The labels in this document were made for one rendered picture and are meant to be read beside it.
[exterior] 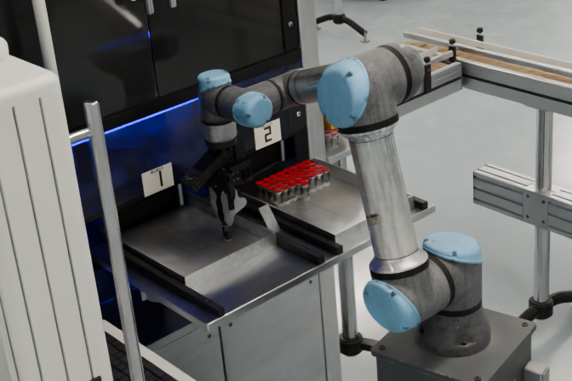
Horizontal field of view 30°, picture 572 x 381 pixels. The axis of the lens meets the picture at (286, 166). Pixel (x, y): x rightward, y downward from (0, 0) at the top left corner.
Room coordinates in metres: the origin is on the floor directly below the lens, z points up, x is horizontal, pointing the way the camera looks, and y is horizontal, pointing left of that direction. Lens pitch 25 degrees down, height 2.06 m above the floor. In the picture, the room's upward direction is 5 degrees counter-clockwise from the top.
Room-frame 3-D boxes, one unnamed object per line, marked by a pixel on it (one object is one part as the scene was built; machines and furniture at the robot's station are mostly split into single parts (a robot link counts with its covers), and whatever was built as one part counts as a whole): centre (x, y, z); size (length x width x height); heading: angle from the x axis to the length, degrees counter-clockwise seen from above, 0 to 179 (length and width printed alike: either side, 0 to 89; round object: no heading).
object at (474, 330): (1.86, -0.32, 0.84); 0.15 x 0.15 x 0.10
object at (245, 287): (2.26, 0.07, 0.87); 0.70 x 0.48 x 0.02; 129
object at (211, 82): (2.22, 0.14, 1.23); 0.09 x 0.08 x 0.11; 39
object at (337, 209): (2.33, -0.09, 0.90); 0.34 x 0.26 x 0.04; 39
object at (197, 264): (2.21, 0.25, 0.90); 0.34 x 0.26 x 0.04; 39
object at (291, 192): (2.40, -0.04, 0.90); 0.18 x 0.02 x 0.05; 129
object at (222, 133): (2.22, 0.14, 1.16); 0.08 x 0.08 x 0.05
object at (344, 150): (2.71, -0.12, 0.87); 0.14 x 0.13 x 0.02; 39
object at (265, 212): (2.20, 0.02, 0.91); 0.14 x 0.03 x 0.06; 40
